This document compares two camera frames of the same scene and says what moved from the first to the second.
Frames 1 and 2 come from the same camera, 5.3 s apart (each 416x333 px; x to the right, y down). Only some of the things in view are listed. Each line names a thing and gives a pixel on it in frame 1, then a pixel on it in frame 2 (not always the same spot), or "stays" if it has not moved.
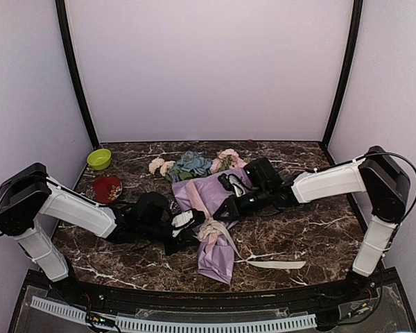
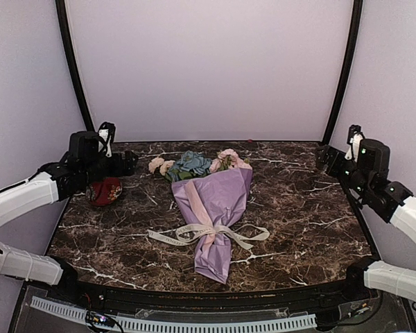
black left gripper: (186, 238) -> (130, 166)
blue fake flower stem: (193, 166) stays
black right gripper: (231, 203) -> (333, 170)
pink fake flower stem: (227, 159) stays
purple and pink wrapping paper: (215, 237) stays
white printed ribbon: (210, 228) -> (243, 234)
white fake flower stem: (165, 166) stays
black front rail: (72, 283) stays
